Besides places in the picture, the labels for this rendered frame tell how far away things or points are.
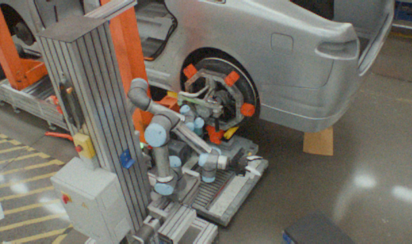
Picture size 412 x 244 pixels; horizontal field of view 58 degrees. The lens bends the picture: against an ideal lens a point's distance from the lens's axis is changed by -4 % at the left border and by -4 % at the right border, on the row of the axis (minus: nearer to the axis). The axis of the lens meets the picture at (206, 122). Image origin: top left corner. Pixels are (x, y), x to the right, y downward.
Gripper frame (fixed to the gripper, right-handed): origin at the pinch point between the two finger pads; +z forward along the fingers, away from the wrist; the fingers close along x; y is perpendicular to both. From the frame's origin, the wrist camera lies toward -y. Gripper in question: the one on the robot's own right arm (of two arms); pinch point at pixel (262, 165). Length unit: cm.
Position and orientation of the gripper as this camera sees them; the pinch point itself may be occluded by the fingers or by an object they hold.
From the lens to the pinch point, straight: 215.1
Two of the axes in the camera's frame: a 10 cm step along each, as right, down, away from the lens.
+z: 9.8, 1.4, -1.3
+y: -0.5, 8.4, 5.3
